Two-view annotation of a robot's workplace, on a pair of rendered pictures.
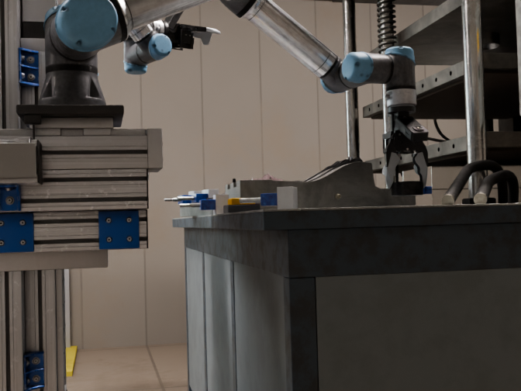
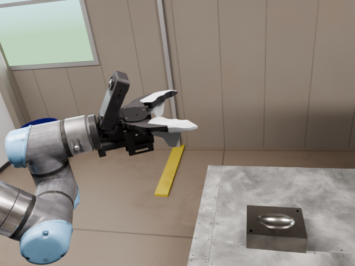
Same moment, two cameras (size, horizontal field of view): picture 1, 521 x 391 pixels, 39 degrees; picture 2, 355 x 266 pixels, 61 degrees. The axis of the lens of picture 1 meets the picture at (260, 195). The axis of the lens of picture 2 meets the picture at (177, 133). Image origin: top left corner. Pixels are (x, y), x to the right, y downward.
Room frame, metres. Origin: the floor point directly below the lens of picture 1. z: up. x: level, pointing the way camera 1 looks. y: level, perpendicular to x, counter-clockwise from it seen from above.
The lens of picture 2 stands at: (2.07, -0.07, 1.70)
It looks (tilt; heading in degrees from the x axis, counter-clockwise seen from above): 28 degrees down; 27
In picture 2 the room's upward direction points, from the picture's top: 7 degrees counter-clockwise
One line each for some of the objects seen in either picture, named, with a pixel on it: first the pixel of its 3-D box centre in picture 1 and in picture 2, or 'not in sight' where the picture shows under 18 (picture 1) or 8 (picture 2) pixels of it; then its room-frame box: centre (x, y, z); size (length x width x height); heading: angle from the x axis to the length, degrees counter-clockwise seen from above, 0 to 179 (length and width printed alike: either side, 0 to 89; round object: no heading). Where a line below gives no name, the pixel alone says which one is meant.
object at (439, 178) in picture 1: (477, 190); not in sight; (2.83, -0.84, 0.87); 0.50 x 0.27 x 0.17; 102
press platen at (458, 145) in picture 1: (499, 154); not in sight; (2.90, -0.96, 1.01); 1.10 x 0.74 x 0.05; 12
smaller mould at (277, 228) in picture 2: not in sight; (274, 227); (2.92, 0.02, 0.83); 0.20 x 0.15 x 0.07; 102
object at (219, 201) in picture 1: (203, 205); not in sight; (2.00, 0.16, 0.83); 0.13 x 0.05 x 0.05; 102
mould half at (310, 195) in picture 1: (316, 188); not in sight; (2.13, -0.16, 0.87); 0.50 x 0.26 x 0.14; 102
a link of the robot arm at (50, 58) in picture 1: (71, 39); not in sight; (1.65, 0.42, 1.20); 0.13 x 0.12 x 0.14; 25
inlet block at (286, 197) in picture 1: (267, 199); not in sight; (1.67, -0.02, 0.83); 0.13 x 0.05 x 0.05; 74
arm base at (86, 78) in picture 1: (72, 90); not in sight; (1.66, 0.42, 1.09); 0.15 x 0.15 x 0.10
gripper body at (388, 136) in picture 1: (401, 131); not in sight; (1.89, -0.37, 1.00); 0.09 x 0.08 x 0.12; 12
